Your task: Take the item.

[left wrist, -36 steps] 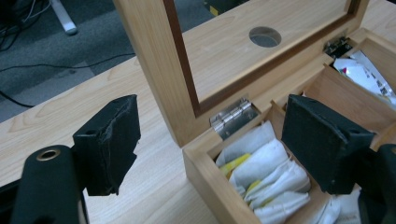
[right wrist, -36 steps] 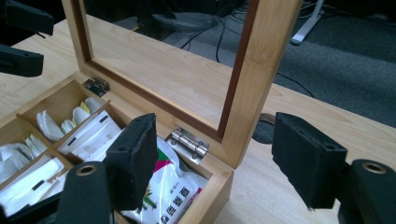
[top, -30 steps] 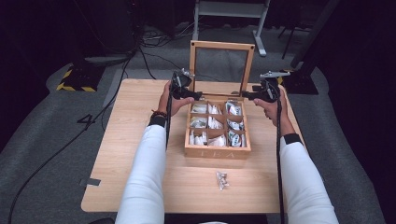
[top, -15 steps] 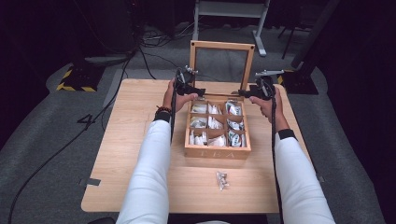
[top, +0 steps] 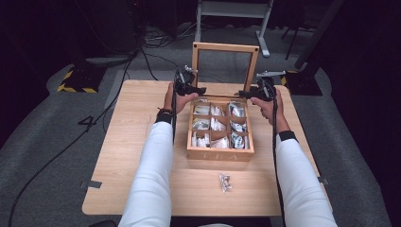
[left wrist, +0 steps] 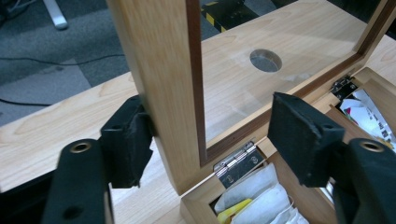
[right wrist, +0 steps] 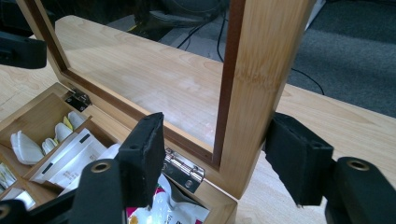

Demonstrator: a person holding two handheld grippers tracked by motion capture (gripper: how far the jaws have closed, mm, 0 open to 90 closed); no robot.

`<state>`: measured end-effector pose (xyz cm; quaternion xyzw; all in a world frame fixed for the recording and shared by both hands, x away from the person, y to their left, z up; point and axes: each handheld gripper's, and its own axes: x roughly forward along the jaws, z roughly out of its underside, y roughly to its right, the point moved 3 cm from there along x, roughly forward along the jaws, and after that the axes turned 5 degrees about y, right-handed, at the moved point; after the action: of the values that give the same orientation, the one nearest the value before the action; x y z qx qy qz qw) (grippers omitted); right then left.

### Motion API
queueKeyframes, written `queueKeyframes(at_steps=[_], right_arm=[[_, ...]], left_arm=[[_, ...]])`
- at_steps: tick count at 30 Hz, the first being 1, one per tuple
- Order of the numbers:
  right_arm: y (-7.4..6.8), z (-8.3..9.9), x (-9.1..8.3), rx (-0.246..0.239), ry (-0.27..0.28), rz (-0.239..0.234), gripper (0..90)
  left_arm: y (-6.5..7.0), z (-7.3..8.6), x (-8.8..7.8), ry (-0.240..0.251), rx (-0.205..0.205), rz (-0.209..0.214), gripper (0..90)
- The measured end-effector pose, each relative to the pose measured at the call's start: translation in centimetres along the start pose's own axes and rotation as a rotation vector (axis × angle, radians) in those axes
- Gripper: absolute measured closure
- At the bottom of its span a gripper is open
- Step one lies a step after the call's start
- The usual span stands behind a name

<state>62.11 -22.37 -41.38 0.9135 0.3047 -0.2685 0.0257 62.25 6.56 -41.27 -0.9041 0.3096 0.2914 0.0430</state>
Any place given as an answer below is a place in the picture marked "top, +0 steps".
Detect single silver tea packet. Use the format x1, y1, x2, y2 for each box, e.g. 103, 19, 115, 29
218, 172, 233, 194

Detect left hand-held gripper cable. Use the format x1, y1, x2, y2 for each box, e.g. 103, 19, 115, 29
171, 91, 178, 144

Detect right hand-held gripper cable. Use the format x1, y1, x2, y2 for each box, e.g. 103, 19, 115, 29
270, 94, 287, 227

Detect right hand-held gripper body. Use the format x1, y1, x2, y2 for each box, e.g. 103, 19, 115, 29
255, 70, 287, 103

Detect person's right hand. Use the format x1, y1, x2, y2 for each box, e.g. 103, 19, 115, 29
250, 89, 290, 133

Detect white metal table frame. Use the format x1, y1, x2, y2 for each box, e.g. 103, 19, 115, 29
192, 0, 274, 59

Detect grey metal pole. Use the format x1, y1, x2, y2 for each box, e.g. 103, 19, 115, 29
294, 0, 345, 70

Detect person's left hand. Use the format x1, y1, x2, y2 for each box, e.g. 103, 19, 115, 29
163, 81, 201, 115

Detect black yellow striped stand base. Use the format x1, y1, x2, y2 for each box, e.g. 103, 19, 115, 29
57, 64, 107, 95
280, 69, 323, 96

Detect long black floor cable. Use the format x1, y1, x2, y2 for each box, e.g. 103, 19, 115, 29
8, 53, 137, 227

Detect group of white tea bags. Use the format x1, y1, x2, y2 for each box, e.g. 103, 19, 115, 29
191, 98, 251, 149

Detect bundle of floor cables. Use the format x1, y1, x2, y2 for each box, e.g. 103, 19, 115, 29
141, 21, 198, 49

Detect black stand legs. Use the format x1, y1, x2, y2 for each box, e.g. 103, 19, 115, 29
281, 26, 316, 61

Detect wooden tea box with lid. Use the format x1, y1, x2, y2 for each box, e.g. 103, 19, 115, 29
186, 42, 260, 163

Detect thin black floor cable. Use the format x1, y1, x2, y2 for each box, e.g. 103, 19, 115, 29
140, 46, 222, 84

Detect hand-held gripper cable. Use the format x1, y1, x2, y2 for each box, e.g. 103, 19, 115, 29
171, 91, 178, 144
270, 94, 287, 227

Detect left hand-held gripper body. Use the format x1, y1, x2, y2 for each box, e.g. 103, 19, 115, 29
174, 64, 199, 96

